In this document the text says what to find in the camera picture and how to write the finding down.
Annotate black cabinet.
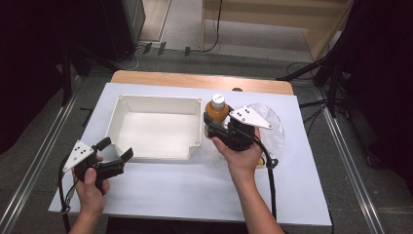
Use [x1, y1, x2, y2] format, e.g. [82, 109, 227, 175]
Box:
[100, 0, 146, 62]

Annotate orange juice bottle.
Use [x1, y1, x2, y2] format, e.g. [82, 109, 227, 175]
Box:
[204, 93, 231, 137]

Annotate black floor cables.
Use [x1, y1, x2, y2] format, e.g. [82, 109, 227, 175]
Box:
[285, 61, 329, 135]

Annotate white floor cable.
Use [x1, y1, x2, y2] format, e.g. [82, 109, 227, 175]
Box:
[121, 45, 145, 71]

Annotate clear smiley plastic bag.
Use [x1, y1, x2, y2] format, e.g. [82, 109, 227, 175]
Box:
[203, 102, 285, 170]

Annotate person's left hand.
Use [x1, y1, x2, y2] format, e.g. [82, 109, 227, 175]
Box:
[71, 155, 111, 215]

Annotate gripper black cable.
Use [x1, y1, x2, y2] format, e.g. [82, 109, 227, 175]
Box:
[57, 159, 79, 234]
[238, 126, 280, 222]

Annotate dark curtain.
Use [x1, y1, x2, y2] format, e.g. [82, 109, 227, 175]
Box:
[0, 0, 110, 155]
[337, 0, 413, 184]

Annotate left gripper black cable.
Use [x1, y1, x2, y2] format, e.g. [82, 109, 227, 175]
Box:
[57, 159, 79, 234]

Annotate light wooden bench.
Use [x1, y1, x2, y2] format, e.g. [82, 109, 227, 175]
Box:
[200, 0, 354, 61]

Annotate white plastic bin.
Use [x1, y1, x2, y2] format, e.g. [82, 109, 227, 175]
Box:
[105, 94, 203, 163]

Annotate black tripod stand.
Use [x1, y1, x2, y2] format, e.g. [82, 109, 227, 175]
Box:
[276, 48, 345, 119]

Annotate aluminium floor rail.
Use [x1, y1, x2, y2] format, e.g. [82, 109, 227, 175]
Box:
[0, 76, 81, 234]
[316, 89, 386, 234]

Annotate person's right hand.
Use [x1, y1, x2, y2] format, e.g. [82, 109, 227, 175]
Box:
[210, 128, 264, 184]

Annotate black metal stand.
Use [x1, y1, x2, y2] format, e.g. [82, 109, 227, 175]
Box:
[61, 48, 73, 106]

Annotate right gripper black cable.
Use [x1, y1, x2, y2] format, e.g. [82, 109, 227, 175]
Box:
[238, 126, 280, 222]

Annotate hanging black cable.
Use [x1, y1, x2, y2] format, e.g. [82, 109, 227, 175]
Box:
[190, 0, 224, 54]

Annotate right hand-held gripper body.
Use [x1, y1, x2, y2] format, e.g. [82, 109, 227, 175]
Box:
[207, 105, 274, 152]

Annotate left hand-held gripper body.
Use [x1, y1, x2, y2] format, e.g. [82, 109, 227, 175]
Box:
[61, 139, 126, 183]

